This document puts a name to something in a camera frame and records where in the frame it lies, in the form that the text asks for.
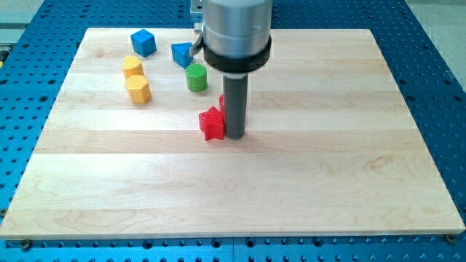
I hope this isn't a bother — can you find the yellow hexagon block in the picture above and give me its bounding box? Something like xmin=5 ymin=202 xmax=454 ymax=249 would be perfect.
xmin=125 ymin=75 xmax=151 ymax=104

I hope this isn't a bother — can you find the blue cube block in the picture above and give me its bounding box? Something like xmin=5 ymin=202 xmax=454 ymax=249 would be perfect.
xmin=130 ymin=29 xmax=157 ymax=57

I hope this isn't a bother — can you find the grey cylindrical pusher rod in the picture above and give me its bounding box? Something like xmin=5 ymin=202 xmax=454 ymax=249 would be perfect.
xmin=223 ymin=74 xmax=248 ymax=139

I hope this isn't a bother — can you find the blue triangle block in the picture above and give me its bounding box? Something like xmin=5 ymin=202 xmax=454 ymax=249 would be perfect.
xmin=171 ymin=42 xmax=193 ymax=68

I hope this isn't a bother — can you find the wooden board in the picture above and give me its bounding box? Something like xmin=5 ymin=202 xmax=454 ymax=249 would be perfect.
xmin=1 ymin=28 xmax=465 ymax=240

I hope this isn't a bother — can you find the green cylinder block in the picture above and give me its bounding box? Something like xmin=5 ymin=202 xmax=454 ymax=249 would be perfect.
xmin=186 ymin=63 xmax=208 ymax=92

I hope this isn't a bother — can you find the red star block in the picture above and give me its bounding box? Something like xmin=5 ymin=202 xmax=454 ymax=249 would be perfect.
xmin=198 ymin=106 xmax=224 ymax=140

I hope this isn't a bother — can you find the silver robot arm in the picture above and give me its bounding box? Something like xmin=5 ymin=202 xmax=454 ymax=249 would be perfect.
xmin=202 ymin=0 xmax=273 ymax=74

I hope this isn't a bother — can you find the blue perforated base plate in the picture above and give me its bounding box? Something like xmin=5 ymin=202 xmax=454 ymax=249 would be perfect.
xmin=1 ymin=1 xmax=465 ymax=261

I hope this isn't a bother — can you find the red circle block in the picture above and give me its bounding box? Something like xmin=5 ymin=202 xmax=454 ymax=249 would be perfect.
xmin=219 ymin=94 xmax=224 ymax=111

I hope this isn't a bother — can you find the yellow half-round block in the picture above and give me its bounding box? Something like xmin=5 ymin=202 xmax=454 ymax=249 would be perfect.
xmin=121 ymin=55 xmax=144 ymax=79

